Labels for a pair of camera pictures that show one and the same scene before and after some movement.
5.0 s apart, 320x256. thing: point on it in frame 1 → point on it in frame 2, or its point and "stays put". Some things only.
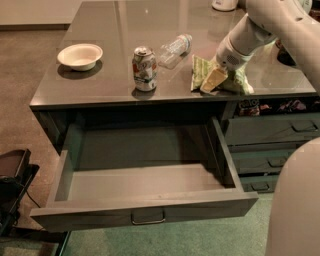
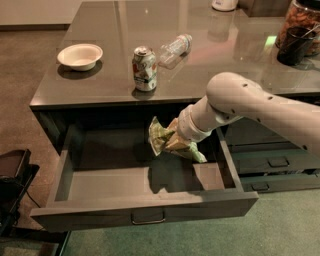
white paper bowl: (80, 56) stays put
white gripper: (231, 58) → (188, 128)
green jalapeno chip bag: (237, 81) → (158, 134)
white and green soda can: (144, 68) stays put
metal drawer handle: (148, 221) stays put
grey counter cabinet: (124, 61) stays put
